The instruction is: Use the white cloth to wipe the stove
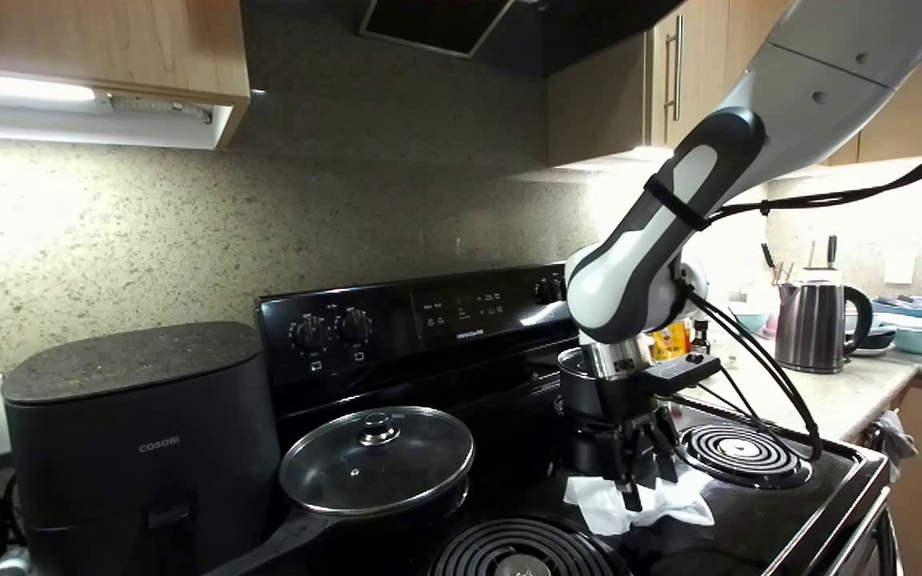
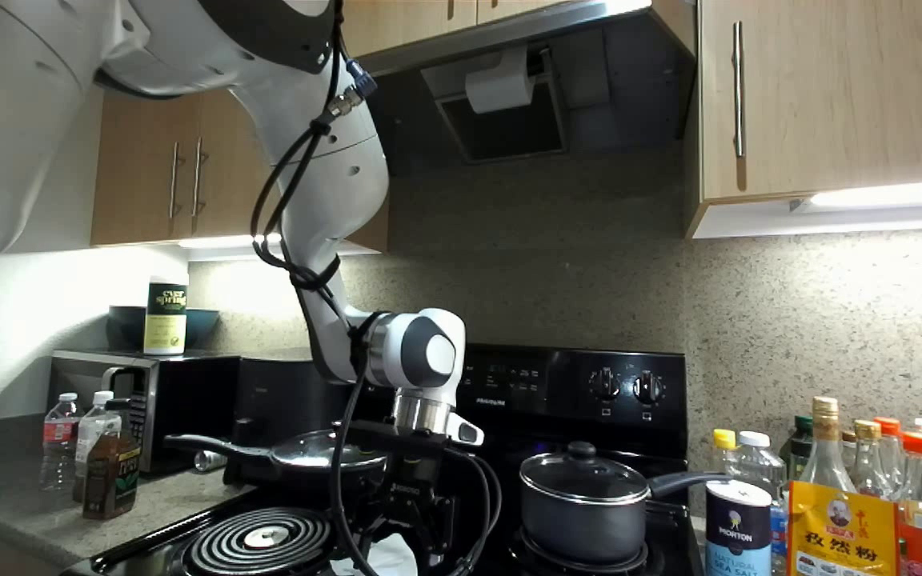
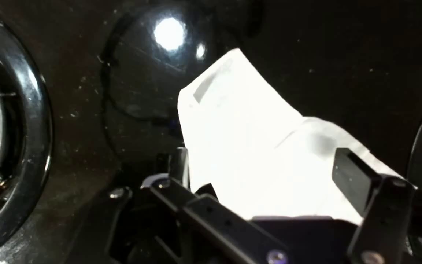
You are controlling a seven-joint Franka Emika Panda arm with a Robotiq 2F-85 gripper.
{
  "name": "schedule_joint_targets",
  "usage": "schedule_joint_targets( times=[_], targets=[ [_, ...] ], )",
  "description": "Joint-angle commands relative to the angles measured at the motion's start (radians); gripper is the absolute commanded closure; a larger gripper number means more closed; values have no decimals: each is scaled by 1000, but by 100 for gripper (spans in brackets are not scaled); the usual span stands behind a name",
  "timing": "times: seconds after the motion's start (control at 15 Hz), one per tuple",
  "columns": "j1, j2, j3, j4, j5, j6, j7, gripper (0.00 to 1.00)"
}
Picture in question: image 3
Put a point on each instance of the black electric stove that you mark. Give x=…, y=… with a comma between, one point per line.
x=329, y=59

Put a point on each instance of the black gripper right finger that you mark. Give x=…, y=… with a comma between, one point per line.
x=387, y=215

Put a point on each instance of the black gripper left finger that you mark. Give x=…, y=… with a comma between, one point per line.
x=211, y=215

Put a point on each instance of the white cloth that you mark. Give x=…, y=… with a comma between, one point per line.
x=249, y=137

